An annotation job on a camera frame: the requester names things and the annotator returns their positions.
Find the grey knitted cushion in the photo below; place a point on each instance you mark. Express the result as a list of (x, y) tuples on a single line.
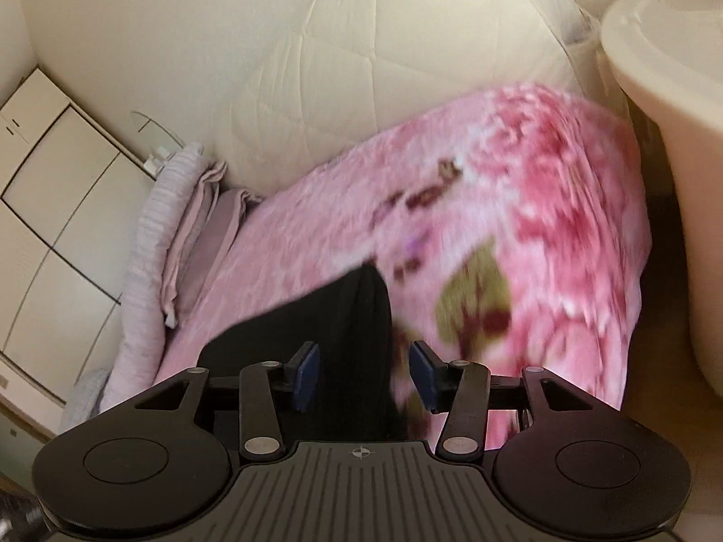
[(84, 400)]

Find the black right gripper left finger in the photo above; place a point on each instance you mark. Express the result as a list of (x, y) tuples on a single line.
[(303, 372)]

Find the cream round bedside table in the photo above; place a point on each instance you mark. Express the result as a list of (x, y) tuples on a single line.
[(667, 57)]

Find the pink rose bedspread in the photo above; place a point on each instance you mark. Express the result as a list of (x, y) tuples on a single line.
[(509, 226)]

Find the lilac striped duvet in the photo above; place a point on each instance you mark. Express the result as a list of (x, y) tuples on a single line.
[(142, 319)]

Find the folded pink sheet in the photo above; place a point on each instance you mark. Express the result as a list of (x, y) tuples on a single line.
[(205, 235)]

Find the cream quilted headboard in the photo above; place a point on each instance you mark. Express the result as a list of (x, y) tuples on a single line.
[(345, 70)]

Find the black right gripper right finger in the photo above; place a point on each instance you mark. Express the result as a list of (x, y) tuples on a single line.
[(430, 377)]

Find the white wardrobe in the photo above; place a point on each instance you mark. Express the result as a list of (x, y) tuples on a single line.
[(70, 199)]

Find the round glass side table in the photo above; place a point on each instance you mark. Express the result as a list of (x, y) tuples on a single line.
[(160, 143)]

